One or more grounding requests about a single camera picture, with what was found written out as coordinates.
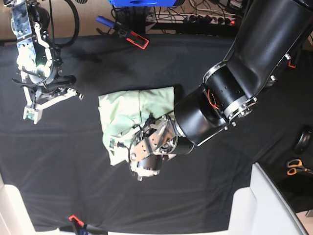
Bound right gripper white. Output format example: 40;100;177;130
22;75;84;124

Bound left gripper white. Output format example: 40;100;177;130
109;138;164;182

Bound light green T-shirt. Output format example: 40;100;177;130
98;87;175;166

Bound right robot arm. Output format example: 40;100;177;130
3;0;84;124

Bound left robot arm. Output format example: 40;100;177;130
128;0;313;180

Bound red black clamp top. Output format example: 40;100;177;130
118;29;149;49

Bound red black clamp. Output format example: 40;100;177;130
288;59;296;69
118;29;149;49

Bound black table cloth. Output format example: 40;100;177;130
0;34;313;234

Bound red blue clamp bottom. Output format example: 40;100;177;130
59;214;108;235

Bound blue box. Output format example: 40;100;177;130
109;0;177;7

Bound white chair right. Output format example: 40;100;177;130
227;163;308;235

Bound white chair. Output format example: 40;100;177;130
227;163;308;235
0;171;59;235

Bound white chair left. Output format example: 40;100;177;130
0;171;59;235

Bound white power strip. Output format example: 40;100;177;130
146;13;238;26

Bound black round object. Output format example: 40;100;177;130
293;129;313;154

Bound red black clamp right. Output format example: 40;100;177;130
288;59;296;69

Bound blue handled tool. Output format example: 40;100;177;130
96;16;115;28

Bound orange handled scissors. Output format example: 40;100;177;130
287;159;313;176

